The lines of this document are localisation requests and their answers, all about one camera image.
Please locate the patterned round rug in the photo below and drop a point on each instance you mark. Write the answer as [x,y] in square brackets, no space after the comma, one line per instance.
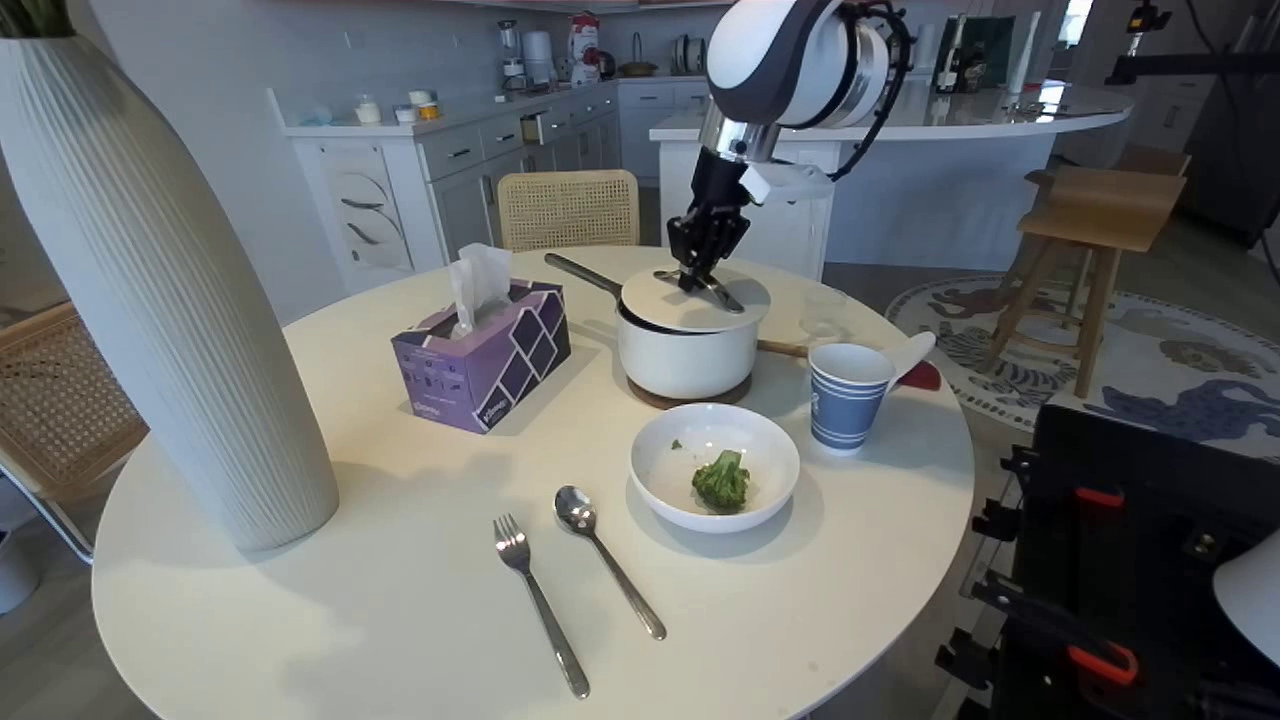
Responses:
[1158,364]

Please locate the blue striped paper cup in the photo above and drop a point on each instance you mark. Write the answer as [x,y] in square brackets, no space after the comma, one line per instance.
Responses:
[848,385]

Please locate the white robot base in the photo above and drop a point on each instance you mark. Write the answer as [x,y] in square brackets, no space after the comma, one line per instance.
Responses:
[1250,592]

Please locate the tall grey ribbed vase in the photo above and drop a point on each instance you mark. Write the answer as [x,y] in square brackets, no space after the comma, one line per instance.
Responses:
[167,289]

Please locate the silver spoon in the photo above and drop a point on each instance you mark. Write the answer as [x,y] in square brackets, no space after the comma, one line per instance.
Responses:
[577,514]

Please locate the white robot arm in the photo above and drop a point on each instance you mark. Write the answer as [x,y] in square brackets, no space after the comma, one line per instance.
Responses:
[783,66]

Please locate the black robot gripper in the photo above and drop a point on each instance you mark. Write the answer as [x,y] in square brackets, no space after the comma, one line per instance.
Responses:
[715,222]

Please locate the black perforated workbench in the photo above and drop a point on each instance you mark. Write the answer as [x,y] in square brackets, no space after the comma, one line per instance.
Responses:
[1111,604]

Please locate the wicker chair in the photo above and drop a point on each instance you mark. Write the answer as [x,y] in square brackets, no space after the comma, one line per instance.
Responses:
[67,427]
[568,210]

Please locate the silver fork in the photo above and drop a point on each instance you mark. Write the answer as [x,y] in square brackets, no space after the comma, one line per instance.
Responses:
[518,554]

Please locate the white kitchen cabinet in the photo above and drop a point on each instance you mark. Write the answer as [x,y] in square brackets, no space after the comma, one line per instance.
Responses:
[402,193]

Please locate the white pot with long handle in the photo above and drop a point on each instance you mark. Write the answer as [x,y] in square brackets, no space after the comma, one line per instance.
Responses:
[670,354]

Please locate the white kitchen island counter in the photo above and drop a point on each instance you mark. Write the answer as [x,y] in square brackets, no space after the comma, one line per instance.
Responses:
[941,186]

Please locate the round wooden trivet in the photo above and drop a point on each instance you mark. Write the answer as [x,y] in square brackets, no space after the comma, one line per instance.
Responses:
[670,393]

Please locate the white ceramic bowl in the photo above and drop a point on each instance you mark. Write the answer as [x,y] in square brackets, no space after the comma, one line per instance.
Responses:
[677,441]

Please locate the purple tissue box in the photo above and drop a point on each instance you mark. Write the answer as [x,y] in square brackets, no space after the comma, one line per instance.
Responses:
[478,356]

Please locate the wooden bar stool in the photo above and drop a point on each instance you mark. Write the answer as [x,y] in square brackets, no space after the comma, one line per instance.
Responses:
[1103,210]

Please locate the green broccoli piece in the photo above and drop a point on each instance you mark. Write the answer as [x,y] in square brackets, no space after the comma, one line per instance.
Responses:
[722,486]

